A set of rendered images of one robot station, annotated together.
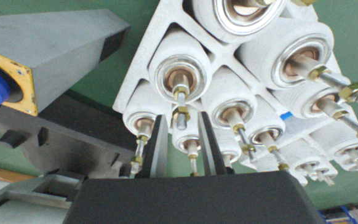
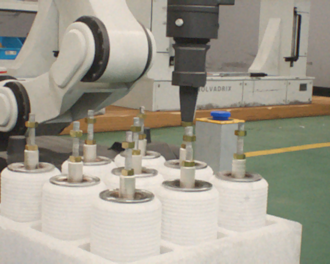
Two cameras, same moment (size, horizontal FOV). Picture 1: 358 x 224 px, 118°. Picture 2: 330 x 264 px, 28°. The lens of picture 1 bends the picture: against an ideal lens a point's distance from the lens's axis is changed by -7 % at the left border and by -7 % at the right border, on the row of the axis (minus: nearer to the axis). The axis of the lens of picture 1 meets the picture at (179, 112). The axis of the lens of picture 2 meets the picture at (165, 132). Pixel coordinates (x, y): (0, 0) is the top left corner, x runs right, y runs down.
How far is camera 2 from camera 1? 112 cm
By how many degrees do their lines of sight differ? 78
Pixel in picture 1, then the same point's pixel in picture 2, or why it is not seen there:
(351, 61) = not seen: outside the picture
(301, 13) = (219, 241)
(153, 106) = (160, 162)
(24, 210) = (127, 76)
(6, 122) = (160, 145)
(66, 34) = (228, 165)
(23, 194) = (117, 87)
